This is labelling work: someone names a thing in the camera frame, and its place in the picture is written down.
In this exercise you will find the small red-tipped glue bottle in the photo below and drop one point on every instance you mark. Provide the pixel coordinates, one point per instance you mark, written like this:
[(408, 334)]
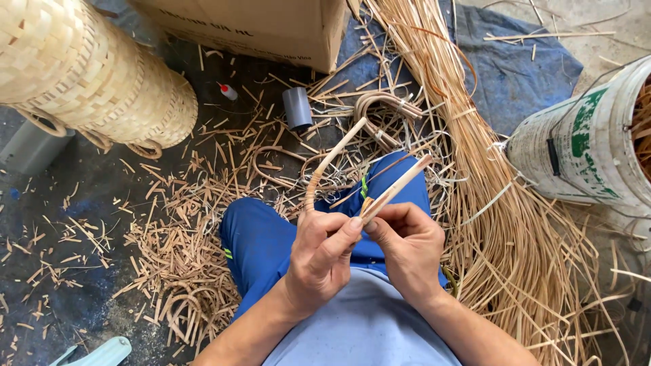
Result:
[(228, 92)]

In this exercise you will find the person's blue trousers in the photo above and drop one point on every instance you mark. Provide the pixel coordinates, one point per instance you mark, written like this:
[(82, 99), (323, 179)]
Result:
[(259, 244)]

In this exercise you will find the person's grey shirt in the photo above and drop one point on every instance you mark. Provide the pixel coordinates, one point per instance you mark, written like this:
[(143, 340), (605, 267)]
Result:
[(361, 325)]

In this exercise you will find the blue tarp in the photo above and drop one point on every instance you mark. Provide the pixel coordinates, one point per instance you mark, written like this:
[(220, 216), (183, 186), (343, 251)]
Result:
[(513, 76)]

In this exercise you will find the pale green plastic object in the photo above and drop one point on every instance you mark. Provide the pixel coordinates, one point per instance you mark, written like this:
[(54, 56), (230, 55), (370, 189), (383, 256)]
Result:
[(96, 353)]

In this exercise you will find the short grey plastic pipe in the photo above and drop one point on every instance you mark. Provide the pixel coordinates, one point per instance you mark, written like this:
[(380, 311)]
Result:
[(297, 109)]

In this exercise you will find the person's right hand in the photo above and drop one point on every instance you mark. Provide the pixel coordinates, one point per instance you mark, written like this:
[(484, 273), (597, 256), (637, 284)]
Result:
[(414, 259)]

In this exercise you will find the white plastic bucket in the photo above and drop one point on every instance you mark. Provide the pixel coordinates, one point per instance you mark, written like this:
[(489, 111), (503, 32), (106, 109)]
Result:
[(574, 142)]

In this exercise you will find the person's left hand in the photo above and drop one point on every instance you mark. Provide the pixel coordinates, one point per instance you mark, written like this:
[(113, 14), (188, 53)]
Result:
[(313, 269)]

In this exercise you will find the heap of rattan scraps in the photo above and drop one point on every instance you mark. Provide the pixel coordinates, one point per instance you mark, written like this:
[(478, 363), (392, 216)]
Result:
[(168, 228)]

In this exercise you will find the large grey plastic pipe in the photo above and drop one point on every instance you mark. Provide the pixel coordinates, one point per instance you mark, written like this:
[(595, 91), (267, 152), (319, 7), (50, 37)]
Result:
[(30, 150)]

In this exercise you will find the heap of long rattan strips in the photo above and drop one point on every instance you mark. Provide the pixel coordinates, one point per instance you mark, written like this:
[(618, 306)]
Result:
[(508, 244)]

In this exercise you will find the thin rattan wrapping strip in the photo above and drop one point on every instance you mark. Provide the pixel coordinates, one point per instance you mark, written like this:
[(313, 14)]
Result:
[(366, 185)]

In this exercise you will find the woven bamboo basket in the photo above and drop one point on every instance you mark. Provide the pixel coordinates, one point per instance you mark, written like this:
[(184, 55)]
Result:
[(170, 112), (46, 51), (124, 96)]

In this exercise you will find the brown cardboard box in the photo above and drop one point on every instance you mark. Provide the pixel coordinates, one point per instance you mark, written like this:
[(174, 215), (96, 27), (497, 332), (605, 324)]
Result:
[(264, 30)]

